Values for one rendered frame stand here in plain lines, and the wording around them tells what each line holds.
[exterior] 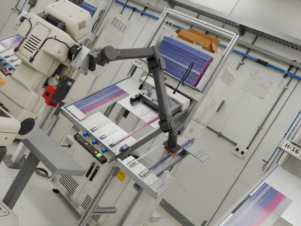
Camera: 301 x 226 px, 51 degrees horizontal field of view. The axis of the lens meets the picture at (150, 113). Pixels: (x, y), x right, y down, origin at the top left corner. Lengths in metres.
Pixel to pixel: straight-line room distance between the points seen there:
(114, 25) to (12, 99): 2.10
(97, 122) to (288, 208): 1.38
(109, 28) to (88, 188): 1.76
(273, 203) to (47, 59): 1.45
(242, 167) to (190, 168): 0.64
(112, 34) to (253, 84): 1.73
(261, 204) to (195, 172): 2.08
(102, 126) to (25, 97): 0.83
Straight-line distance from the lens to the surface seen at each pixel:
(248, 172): 3.77
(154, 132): 2.29
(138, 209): 2.14
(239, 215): 1.90
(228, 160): 3.84
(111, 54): 1.66
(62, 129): 3.78
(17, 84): 1.74
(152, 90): 2.60
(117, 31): 3.66
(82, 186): 2.71
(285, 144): 2.21
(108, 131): 2.32
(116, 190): 2.49
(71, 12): 1.70
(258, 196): 2.01
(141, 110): 2.48
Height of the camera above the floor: 1.23
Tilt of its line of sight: 4 degrees down
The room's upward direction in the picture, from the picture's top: 31 degrees clockwise
